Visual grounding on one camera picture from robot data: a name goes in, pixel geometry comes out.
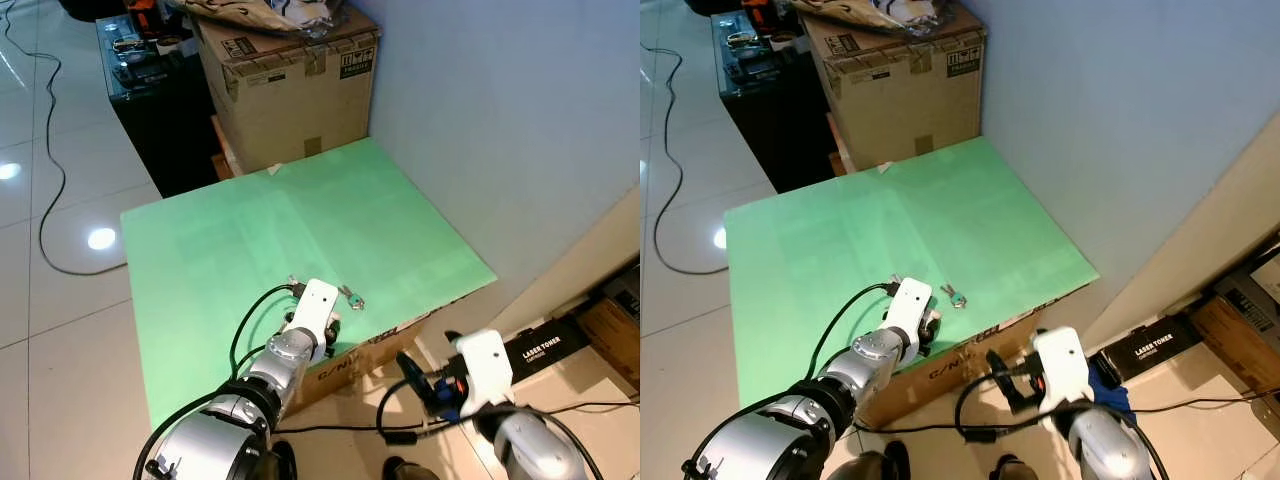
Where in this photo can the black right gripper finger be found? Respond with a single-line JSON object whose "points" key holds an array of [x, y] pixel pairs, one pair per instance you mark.
{"points": [[411, 378], [998, 380]]}

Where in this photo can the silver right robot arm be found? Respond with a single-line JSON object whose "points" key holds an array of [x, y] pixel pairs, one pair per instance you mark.
{"points": [[535, 450], [1105, 445]]}

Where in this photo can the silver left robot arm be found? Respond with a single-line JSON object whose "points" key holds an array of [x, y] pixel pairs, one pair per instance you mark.
{"points": [[280, 360], [880, 357]]}

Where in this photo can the blue cloth piece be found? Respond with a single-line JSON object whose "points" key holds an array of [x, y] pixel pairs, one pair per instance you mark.
{"points": [[1108, 390], [447, 411]]}

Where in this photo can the printed low cardboard box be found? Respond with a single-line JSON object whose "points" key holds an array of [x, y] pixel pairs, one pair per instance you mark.
{"points": [[940, 380], [350, 370]]}

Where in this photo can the dark right robot foot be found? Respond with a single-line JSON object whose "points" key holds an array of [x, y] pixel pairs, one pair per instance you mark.
{"points": [[410, 470], [1015, 470]]}

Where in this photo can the dark robot foot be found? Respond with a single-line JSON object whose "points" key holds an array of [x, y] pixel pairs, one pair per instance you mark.
{"points": [[283, 463], [410, 470], [880, 465], [1015, 470]]}

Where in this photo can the green sheet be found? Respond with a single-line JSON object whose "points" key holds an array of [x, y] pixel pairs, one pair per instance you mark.
{"points": [[900, 230], [300, 230]]}

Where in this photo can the black laser toner box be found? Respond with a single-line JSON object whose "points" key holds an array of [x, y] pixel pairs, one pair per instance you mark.
{"points": [[1155, 350], [545, 348]]}

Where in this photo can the dark left robot foot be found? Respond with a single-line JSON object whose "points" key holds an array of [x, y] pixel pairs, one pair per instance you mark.
{"points": [[283, 463], [880, 465]]}

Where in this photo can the small brown carton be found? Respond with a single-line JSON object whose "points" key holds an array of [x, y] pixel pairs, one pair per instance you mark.
{"points": [[612, 335], [1235, 340]]}

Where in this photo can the dark grey device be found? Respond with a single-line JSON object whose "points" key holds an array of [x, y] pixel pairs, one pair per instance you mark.
{"points": [[1250, 285], [625, 290]]}

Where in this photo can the orange wooden board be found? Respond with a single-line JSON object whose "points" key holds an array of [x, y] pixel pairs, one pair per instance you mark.
{"points": [[225, 150], [838, 148]]}

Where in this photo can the beige leaning panel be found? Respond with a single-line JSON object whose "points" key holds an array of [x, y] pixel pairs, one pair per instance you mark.
{"points": [[1190, 230]]}

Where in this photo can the large brown cardboard box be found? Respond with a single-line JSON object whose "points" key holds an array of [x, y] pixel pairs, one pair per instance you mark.
{"points": [[290, 100], [900, 100]]}

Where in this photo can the black cabinet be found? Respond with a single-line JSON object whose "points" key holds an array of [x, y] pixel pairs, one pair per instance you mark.
{"points": [[160, 130], [780, 130]]}

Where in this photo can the crumpled brown bag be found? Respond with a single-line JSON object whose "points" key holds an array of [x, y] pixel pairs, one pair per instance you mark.
{"points": [[870, 12], [250, 14]]}

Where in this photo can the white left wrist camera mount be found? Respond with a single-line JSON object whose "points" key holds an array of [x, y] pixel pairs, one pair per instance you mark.
{"points": [[315, 305], [912, 300]]}

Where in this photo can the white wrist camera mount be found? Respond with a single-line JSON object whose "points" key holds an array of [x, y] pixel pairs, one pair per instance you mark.
{"points": [[1062, 365], [485, 365], [912, 300], [315, 305]]}

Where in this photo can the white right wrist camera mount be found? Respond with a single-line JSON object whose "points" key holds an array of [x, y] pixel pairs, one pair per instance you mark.
{"points": [[1062, 365], [485, 365]]}

